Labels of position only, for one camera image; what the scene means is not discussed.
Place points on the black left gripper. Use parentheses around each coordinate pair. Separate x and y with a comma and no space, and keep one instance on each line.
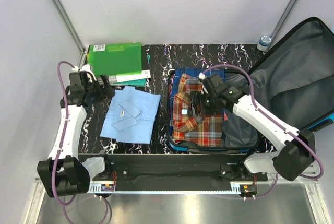
(106,92)

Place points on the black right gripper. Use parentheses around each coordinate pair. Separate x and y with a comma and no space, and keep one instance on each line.
(197,97)

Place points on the brown plaid shirt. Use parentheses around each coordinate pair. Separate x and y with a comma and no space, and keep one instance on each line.
(188,124)

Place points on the blue plaid shirt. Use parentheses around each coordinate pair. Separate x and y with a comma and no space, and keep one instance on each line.
(193,72)

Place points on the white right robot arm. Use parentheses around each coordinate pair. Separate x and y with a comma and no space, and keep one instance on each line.
(295,149)

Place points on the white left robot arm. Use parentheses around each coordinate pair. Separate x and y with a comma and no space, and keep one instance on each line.
(68,140)

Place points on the green plastic folder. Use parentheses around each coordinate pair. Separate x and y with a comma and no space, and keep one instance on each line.
(115,59)

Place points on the light blue shirt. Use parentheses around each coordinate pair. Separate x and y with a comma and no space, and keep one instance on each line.
(131,116)

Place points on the blue capped bottle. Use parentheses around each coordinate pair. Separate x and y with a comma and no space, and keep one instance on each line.
(263,43)

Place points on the blue suitcase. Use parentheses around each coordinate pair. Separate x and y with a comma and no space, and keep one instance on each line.
(293,80)

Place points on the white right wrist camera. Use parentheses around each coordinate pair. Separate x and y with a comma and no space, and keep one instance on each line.
(201,76)

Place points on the aluminium frame rail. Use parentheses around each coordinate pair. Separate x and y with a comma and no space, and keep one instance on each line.
(69,25)

